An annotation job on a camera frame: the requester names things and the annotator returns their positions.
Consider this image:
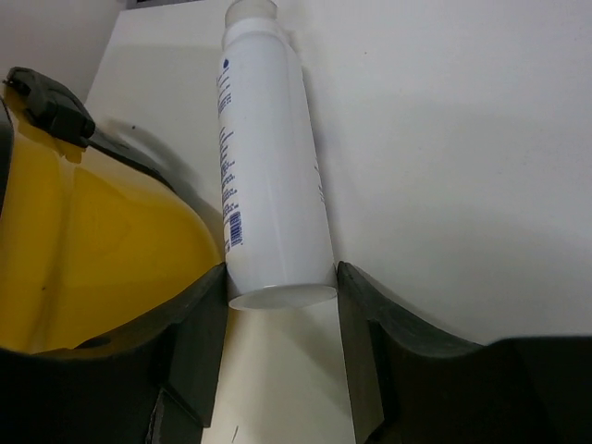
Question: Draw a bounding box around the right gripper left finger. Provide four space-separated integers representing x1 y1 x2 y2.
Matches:
1 264 228 443

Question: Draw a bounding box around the yellow hard-shell suitcase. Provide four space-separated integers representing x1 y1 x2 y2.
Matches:
1 67 220 354

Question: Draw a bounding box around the white spray bottle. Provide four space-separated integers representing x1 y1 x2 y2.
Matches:
216 1 337 310

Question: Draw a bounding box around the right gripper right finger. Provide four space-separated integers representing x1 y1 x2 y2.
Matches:
337 262 591 443

